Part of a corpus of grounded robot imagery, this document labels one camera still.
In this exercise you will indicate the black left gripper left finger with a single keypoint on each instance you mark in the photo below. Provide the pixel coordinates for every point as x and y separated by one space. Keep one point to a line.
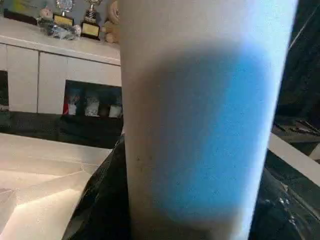
107 200

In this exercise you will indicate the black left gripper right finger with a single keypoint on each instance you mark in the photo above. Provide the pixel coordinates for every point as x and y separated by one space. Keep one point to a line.
280 215

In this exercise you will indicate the white plastic table top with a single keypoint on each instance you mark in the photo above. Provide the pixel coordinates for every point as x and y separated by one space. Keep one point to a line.
37 175

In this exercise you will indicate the white plastic table leg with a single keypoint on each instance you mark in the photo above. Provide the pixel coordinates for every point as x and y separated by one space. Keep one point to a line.
200 100

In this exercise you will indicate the small white cup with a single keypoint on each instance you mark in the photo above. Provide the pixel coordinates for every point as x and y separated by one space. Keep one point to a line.
115 111

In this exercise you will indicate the black mat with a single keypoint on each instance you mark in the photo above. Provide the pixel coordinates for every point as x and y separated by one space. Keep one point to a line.
50 125

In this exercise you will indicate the white cabinet with glass doors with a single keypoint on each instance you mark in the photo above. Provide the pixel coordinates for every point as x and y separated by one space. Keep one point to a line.
50 70

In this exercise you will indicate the black cabinet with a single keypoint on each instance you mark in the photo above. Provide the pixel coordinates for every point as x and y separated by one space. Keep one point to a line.
305 75

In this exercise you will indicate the gold trophy black base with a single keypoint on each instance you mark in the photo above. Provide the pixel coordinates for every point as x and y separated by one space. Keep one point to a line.
90 28

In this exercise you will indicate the silver trophy black base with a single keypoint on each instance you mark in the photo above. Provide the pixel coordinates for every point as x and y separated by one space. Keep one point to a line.
63 19

